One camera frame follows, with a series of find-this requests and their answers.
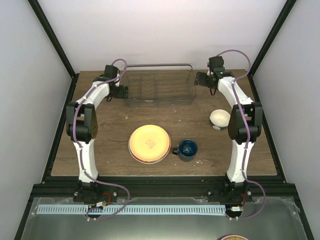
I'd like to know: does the orange plate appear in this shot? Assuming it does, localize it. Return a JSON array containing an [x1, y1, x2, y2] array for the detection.
[[128, 124, 171, 164]]

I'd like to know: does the black aluminium frame post right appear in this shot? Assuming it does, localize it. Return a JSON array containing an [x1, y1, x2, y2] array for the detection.
[[248, 0, 297, 77]]

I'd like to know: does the black front frame rail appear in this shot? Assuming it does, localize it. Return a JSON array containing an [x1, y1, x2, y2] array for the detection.
[[30, 176, 298, 202]]

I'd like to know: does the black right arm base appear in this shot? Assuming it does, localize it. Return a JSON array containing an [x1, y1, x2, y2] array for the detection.
[[206, 179, 248, 202]]

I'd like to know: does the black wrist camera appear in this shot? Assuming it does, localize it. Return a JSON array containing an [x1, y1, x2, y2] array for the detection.
[[207, 55, 225, 72], [103, 65, 119, 79]]

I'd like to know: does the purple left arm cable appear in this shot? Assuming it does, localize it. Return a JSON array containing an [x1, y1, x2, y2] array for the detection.
[[73, 58, 131, 222]]

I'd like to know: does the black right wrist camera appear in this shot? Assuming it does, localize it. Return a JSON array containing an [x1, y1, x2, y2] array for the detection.
[[207, 55, 225, 72]]

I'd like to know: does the light blue slotted cable duct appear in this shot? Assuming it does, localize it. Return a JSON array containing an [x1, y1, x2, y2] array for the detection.
[[36, 204, 226, 216]]

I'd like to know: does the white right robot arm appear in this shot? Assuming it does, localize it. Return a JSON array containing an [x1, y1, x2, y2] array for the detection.
[[194, 71, 263, 183]]

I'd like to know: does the pink round object at bottom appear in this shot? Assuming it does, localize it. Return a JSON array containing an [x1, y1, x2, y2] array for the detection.
[[218, 234, 248, 240]]

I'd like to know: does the pink plate underneath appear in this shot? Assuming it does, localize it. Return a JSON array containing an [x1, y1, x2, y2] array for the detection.
[[128, 136, 172, 165]]

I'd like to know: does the black aluminium frame post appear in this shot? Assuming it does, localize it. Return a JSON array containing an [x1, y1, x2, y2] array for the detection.
[[248, 0, 297, 77], [26, 0, 77, 78]]

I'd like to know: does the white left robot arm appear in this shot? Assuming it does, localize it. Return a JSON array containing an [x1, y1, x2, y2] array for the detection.
[[65, 73, 126, 184]]

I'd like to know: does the black aluminium frame post left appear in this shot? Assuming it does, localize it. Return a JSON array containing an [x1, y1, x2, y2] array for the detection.
[[26, 0, 77, 78]]

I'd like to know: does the white and blue bowl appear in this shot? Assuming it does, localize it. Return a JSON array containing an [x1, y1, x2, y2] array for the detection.
[[209, 109, 231, 131]]

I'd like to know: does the dark blue ceramic mug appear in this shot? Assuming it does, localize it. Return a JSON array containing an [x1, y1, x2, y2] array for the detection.
[[171, 139, 198, 162]]

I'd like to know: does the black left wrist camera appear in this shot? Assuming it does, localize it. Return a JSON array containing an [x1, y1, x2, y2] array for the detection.
[[103, 65, 119, 79]]

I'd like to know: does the clear acrylic sheet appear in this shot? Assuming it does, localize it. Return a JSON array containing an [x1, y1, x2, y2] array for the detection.
[[16, 197, 313, 240]]

